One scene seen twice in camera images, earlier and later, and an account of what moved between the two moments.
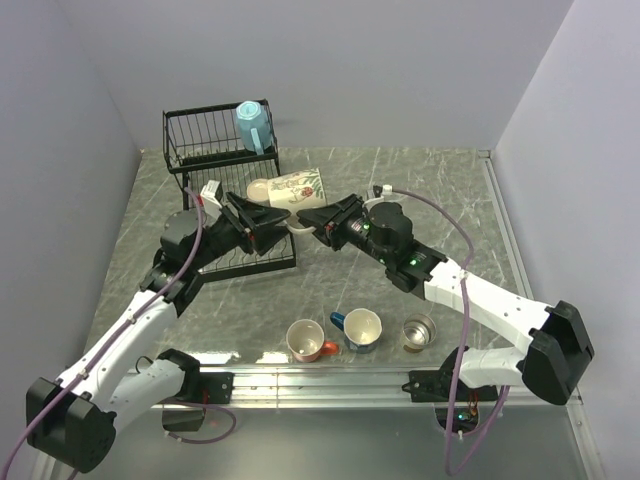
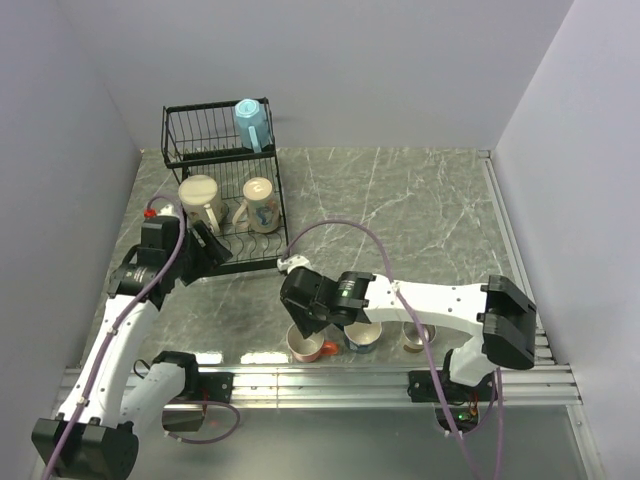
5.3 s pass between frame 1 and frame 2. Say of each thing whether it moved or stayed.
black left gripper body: moved
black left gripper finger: moved
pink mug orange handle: stayed
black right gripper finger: moved
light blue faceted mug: stayed
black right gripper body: moved
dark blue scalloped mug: stayed
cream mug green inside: moved
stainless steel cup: stayed
